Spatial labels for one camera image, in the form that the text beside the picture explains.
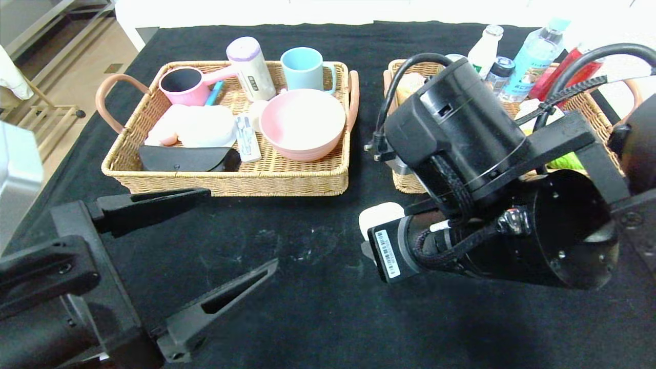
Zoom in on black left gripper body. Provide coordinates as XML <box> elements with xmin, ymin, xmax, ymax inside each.
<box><xmin>0</xmin><ymin>200</ymin><xmax>165</xmax><ymax>369</ymax></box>

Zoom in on black glasses case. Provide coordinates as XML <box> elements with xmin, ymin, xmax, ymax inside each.
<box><xmin>138</xmin><ymin>146</ymin><xmax>242</xmax><ymax>173</ymax></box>

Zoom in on cream tumbler purple lid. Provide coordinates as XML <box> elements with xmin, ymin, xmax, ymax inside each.
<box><xmin>227</xmin><ymin>37</ymin><xmax>277</xmax><ymax>103</ymax></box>

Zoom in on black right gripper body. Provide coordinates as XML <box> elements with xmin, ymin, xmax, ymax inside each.
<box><xmin>367</xmin><ymin>214</ymin><xmax>449</xmax><ymax>284</ymax></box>

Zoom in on wicker basket brown handles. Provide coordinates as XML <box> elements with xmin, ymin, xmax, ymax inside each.
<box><xmin>96</xmin><ymin>60</ymin><xmax>360</xmax><ymax>198</ymax></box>
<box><xmin>383</xmin><ymin>59</ymin><xmax>643</xmax><ymax>195</ymax></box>

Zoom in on white soap bar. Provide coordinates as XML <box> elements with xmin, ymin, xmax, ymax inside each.
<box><xmin>358</xmin><ymin>202</ymin><xmax>405</xmax><ymax>241</ymax></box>

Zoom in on pink scoop cup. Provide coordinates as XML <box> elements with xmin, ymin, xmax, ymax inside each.
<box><xmin>159</xmin><ymin>66</ymin><xmax>238</xmax><ymax>107</ymax></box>

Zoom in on pink white tube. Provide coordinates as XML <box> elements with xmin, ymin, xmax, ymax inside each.
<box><xmin>145</xmin><ymin>105</ymin><xmax>190</xmax><ymax>148</ymax></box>

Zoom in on white milk bottle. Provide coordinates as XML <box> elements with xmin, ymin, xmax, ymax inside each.
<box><xmin>467</xmin><ymin>25</ymin><xmax>504</xmax><ymax>77</ymax></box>

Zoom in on small cream cup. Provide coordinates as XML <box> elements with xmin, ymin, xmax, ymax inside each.
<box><xmin>249</xmin><ymin>100</ymin><xmax>270</xmax><ymax>133</ymax></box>

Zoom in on black tablecloth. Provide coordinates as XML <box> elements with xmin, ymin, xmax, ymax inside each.
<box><xmin>0</xmin><ymin>22</ymin><xmax>656</xmax><ymax>369</ymax></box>

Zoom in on light blue mug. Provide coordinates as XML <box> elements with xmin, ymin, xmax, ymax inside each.
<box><xmin>280</xmin><ymin>47</ymin><xmax>337</xmax><ymax>95</ymax></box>

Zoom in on green white cabbage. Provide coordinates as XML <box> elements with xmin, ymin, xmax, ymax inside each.
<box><xmin>515</xmin><ymin>98</ymin><xmax>586</xmax><ymax>171</ymax></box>

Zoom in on brown wooden shelf unit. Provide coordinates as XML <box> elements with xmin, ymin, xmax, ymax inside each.
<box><xmin>0</xmin><ymin>0</ymin><xmax>121</xmax><ymax>77</ymax></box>

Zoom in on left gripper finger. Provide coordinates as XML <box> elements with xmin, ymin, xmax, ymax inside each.
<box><xmin>155</xmin><ymin>258</ymin><xmax>280</xmax><ymax>364</ymax></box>
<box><xmin>86</xmin><ymin>187</ymin><xmax>212</xmax><ymax>234</ymax></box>

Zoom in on clear plastic tool pack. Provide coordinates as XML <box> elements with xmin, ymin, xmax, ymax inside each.
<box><xmin>236</xmin><ymin>114</ymin><xmax>262</xmax><ymax>163</ymax></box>

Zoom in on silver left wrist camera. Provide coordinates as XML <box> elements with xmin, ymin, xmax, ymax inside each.
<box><xmin>0</xmin><ymin>121</ymin><xmax>45</xmax><ymax>254</ymax></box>

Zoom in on small blue-capped bottle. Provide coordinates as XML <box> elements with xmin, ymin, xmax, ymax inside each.
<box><xmin>484</xmin><ymin>56</ymin><xmax>515</xmax><ymax>98</ymax></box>

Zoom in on clear water bottle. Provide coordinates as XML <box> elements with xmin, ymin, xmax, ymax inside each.
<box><xmin>500</xmin><ymin>18</ymin><xmax>572</xmax><ymax>103</ymax></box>

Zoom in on light wooden rack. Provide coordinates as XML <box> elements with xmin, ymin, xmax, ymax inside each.
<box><xmin>15</xmin><ymin>77</ymin><xmax>87</xmax><ymax>159</ymax></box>

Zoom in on white round container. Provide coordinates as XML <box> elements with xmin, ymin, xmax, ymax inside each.
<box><xmin>176</xmin><ymin>106</ymin><xmax>238</xmax><ymax>149</ymax></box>

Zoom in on pink yellow bun toy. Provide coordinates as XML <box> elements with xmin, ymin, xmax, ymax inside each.
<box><xmin>397</xmin><ymin>72</ymin><xmax>427</xmax><ymax>103</ymax></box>

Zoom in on pink bowl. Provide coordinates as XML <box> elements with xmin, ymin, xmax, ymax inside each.
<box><xmin>259</xmin><ymin>89</ymin><xmax>346</xmax><ymax>162</ymax></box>

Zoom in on blue pen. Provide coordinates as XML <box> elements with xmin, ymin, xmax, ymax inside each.
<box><xmin>206</xmin><ymin>81</ymin><xmax>226</xmax><ymax>107</ymax></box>

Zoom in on white hanging cloth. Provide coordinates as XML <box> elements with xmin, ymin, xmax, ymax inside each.
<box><xmin>0</xmin><ymin>44</ymin><xmax>35</xmax><ymax>100</ymax></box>

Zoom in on red drink can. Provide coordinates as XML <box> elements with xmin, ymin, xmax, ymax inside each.
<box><xmin>528</xmin><ymin>46</ymin><xmax>606</xmax><ymax>106</ymax></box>

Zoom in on braided labelled arm cable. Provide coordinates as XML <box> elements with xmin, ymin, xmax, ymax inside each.
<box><xmin>413</xmin><ymin>76</ymin><xmax>656</xmax><ymax>270</ymax></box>

